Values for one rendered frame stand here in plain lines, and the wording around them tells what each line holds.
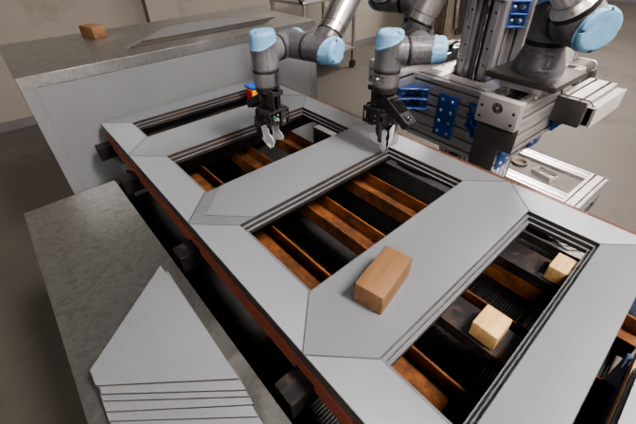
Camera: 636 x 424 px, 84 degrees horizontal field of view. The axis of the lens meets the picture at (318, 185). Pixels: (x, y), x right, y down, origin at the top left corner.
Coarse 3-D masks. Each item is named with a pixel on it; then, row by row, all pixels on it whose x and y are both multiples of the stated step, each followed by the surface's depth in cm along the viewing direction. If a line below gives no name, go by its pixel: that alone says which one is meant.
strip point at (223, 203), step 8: (216, 192) 97; (224, 192) 97; (216, 200) 94; (224, 200) 94; (232, 200) 94; (208, 208) 92; (216, 208) 92; (224, 208) 92; (232, 208) 91; (240, 208) 91; (232, 216) 89; (240, 216) 89; (248, 216) 89
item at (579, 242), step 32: (224, 96) 156; (416, 160) 109; (160, 192) 99; (320, 192) 100; (224, 224) 87; (256, 224) 89; (544, 224) 86; (544, 320) 65; (352, 416) 54; (480, 416) 52
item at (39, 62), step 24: (144, 24) 184; (168, 24) 183; (264, 24) 178; (288, 24) 177; (312, 24) 185; (0, 48) 149; (24, 48) 148; (48, 48) 147; (72, 48) 146; (96, 48) 145; (120, 48) 145; (144, 48) 144; (168, 48) 143; (192, 48) 150; (216, 48) 156; (24, 72) 122; (48, 72) 121; (72, 72) 126; (96, 72) 130
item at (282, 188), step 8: (264, 168) 106; (272, 168) 106; (248, 176) 103; (256, 176) 103; (264, 176) 103; (272, 176) 103; (280, 176) 103; (264, 184) 100; (272, 184) 100; (280, 184) 100; (288, 184) 100; (272, 192) 97; (280, 192) 97; (288, 192) 97; (296, 192) 96; (280, 200) 94
